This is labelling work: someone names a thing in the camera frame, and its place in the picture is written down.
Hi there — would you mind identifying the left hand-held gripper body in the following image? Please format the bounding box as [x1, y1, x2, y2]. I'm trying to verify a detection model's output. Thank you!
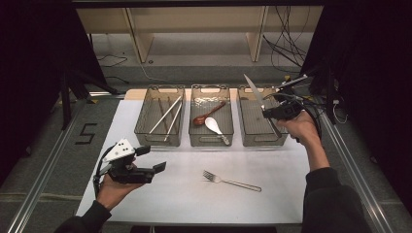
[96, 138, 156, 185]

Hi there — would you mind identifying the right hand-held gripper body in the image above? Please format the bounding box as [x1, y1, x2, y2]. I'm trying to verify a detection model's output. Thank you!
[262, 74, 309, 121]

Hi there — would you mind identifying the smoky clear plastic bin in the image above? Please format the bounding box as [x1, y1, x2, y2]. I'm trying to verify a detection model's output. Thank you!
[133, 84, 187, 148]
[188, 83, 235, 148]
[236, 84, 291, 148]

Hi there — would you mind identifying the steel fork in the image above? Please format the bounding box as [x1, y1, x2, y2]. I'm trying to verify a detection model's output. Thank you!
[202, 169, 263, 193]

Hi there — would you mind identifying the white ceramic spoon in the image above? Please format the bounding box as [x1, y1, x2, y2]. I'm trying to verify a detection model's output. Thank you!
[204, 116, 231, 147]

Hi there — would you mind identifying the brown wooden spoon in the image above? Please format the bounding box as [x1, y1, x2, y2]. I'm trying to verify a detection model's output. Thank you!
[192, 100, 227, 127]

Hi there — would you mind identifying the person's left hand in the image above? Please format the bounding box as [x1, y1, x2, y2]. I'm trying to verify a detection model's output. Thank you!
[96, 163, 146, 212]

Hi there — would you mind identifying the person's right hand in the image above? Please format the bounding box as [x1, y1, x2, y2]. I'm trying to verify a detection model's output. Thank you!
[276, 111, 321, 144]

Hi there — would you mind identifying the black metal stand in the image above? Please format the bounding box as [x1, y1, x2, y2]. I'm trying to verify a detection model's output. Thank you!
[59, 64, 121, 131]
[299, 61, 338, 126]

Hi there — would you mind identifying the black curtain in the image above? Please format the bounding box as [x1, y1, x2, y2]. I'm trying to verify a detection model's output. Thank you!
[300, 0, 412, 208]
[0, 0, 109, 183]

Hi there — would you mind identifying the beige wooden shelf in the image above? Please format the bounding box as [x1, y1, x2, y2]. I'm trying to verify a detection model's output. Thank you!
[77, 6, 325, 64]

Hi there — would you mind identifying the right hand-held gripper cable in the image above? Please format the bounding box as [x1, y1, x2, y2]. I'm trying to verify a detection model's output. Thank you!
[267, 91, 324, 144]

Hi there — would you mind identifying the hand-held gripper cable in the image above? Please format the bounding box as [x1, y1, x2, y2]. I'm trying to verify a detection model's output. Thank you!
[267, 91, 324, 144]
[91, 147, 113, 200]

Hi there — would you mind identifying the left hand-held gripper cable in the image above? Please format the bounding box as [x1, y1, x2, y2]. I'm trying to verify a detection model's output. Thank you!
[91, 147, 113, 200]

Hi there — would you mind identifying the black cable bundle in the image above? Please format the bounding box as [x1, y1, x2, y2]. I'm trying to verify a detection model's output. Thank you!
[261, 6, 313, 74]

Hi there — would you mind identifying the white floor cable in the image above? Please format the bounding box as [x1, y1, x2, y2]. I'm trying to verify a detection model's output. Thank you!
[122, 48, 183, 84]

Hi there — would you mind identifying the aluminium floor rail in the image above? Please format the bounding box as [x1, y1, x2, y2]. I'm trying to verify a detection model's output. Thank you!
[6, 100, 86, 233]
[319, 111, 395, 233]

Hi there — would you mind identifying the black floor cable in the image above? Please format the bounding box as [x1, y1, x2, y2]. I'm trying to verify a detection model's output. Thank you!
[98, 52, 129, 83]

